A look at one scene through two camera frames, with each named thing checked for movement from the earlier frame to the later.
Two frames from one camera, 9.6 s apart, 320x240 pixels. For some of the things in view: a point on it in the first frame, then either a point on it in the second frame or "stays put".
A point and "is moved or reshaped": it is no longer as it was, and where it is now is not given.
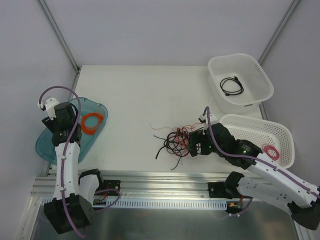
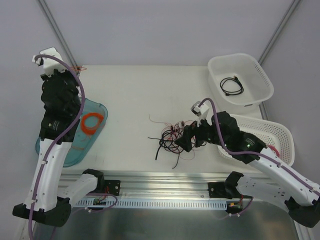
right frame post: [282, 24] stays put
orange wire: [179, 146] is moved or reshaped
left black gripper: [49, 122] to [53, 78]
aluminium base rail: [174, 184] stays put
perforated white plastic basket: [263, 133] stays put
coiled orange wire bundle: [88, 130] stays put
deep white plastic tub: [257, 86] stays put
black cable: [177, 143] is moved or reshaped
